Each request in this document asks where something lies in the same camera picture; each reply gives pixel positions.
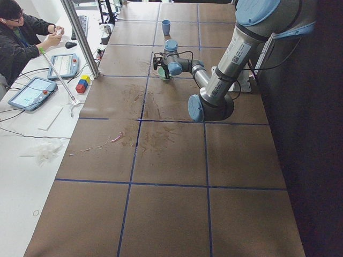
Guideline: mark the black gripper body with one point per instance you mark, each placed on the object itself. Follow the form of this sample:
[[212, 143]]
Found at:
[[168, 72]]

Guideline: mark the mint green bowl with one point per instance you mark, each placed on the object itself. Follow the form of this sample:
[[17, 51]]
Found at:
[[162, 75]]

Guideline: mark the light blue cup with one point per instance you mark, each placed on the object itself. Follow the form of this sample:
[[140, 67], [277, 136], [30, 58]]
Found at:
[[166, 24]]

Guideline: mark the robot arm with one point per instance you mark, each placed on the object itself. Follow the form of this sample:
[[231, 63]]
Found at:
[[256, 22]]

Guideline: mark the metal cylinder can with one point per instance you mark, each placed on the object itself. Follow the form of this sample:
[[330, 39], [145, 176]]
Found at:
[[107, 29]]

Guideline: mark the yellow cube block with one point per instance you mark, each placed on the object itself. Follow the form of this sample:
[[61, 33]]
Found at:
[[86, 78]]

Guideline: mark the blue cube block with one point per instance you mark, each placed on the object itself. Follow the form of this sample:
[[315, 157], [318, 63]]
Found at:
[[84, 83]]

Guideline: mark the red cube block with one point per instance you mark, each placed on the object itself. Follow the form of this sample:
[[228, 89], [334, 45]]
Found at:
[[80, 88]]

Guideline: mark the black computer mouse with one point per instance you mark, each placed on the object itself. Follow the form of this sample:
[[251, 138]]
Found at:
[[70, 45]]

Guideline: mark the teach pendant near person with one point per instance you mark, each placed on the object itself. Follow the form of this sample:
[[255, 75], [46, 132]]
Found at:
[[67, 65]]

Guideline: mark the white foam strip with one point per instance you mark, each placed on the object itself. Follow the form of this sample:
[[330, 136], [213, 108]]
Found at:
[[51, 120]]

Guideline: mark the seated person in black jacket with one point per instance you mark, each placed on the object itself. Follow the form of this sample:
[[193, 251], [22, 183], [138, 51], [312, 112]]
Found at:
[[22, 37]]

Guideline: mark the crumpled white tissue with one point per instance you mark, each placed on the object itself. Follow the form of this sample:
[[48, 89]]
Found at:
[[43, 152]]

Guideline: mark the aluminium frame post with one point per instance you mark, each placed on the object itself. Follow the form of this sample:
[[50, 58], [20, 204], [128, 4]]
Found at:
[[82, 40]]

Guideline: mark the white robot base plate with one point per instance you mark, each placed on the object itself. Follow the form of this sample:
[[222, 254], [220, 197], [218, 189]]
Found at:
[[239, 84]]

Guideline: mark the green handled reacher tool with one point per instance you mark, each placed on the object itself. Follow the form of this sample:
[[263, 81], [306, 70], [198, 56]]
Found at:
[[74, 101]]

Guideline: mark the teach pendant near camera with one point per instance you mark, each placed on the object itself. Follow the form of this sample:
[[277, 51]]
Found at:
[[31, 96]]

